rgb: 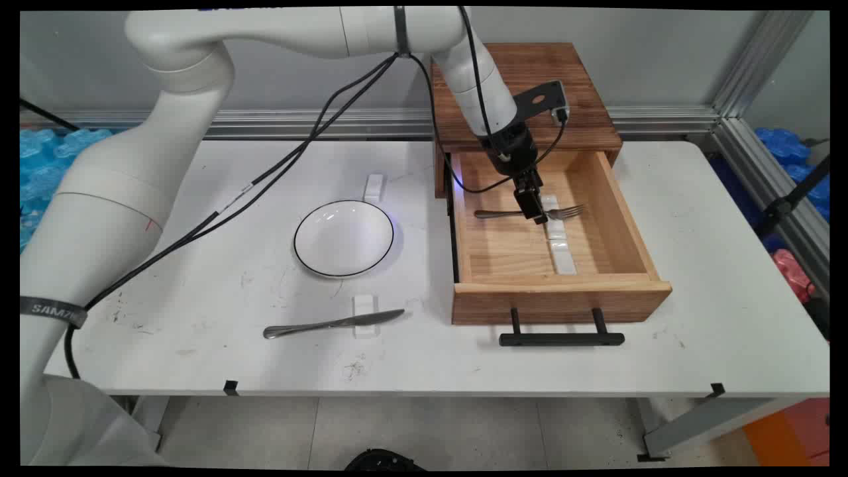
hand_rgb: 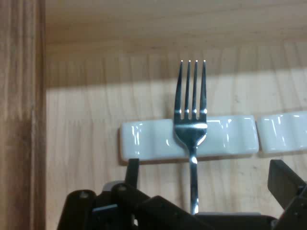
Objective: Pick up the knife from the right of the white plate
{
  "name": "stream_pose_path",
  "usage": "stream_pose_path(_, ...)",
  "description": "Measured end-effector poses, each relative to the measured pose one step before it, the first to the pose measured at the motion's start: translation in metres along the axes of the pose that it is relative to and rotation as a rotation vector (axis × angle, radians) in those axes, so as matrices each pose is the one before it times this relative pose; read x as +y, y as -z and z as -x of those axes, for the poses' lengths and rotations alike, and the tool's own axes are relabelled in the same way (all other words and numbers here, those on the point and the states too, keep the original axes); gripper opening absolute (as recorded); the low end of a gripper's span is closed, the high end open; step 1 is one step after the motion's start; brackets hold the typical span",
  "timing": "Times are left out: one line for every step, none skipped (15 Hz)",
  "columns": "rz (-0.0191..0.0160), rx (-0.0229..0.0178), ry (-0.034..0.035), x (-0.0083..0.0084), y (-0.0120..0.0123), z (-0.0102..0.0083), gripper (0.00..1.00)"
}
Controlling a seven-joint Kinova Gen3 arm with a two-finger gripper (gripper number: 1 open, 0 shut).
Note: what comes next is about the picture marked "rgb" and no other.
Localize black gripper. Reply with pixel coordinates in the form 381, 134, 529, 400
486, 123, 549, 226

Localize silver table knife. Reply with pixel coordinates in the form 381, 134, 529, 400
263, 309, 405, 340

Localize silver metal fork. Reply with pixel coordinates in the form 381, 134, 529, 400
474, 204, 587, 221

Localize dark wooden cabinet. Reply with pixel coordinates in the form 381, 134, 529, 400
431, 43, 623, 199

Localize light wooden drawer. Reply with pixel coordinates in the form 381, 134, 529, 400
450, 151, 673, 325

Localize white plate with black rim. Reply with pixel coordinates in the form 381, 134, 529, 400
293, 200, 396, 278

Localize black tripod stand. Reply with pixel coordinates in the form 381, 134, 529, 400
755, 154, 830, 239

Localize blue plastic bags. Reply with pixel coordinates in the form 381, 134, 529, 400
755, 128, 830, 223
20, 128, 113, 252

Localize pink plastic bag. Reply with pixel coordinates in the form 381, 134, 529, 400
772, 249, 817, 304

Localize grey metal table leg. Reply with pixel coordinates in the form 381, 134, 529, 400
129, 396, 170, 451
637, 396, 806, 462

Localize black round floor object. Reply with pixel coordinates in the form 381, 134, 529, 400
344, 449, 428, 471

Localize orange box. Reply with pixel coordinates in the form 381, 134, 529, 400
742, 397, 830, 466

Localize thin black rod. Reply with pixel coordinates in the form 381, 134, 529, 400
20, 98, 80, 131

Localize black camera cable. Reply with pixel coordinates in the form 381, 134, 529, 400
63, 53, 570, 380

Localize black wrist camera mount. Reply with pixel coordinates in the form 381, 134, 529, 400
513, 81, 570, 127

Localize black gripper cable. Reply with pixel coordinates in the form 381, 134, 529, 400
63, 7, 512, 380

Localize black drawer handle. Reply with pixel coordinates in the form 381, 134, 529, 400
499, 307, 625, 347

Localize horizontal aluminium frame rail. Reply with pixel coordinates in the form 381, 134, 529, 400
20, 106, 719, 141

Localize black cable strap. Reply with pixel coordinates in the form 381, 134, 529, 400
394, 7, 411, 57

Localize side aluminium frame rail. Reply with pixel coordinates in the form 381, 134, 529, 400
709, 118, 830, 299

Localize upright aluminium frame post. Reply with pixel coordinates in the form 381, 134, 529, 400
712, 10, 816, 121

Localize grey printed strap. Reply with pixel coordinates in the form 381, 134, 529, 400
20, 296, 88, 330

